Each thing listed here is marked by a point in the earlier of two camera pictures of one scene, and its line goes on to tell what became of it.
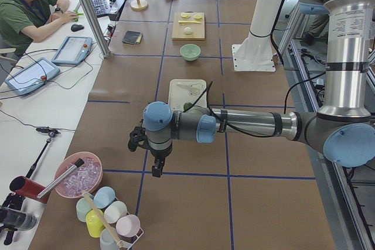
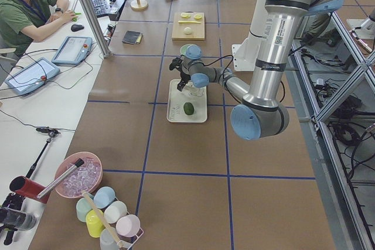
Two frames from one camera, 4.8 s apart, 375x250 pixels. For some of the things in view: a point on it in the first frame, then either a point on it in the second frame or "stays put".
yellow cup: (95, 219) stays put
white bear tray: (183, 91) stays put
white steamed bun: (187, 30) stays put
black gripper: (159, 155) -> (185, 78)
